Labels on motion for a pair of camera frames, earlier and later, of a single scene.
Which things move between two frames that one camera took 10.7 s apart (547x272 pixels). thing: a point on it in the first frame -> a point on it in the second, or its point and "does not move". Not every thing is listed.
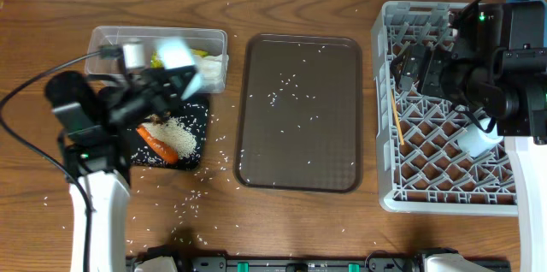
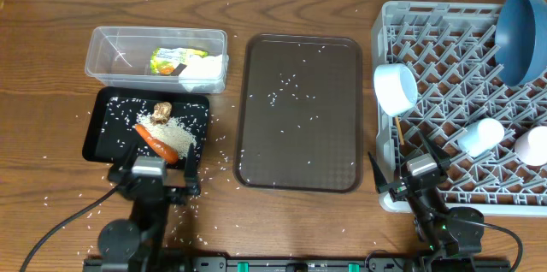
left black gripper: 160,92 -> 152,191
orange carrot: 158,147 does not move
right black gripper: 415,72 -> 412,186
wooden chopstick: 397,118 does not move
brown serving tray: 299,114 does not move
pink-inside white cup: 476,141 does not move
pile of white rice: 177,132 does not move
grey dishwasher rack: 423,168 does not move
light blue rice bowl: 176,53 -> 396,88
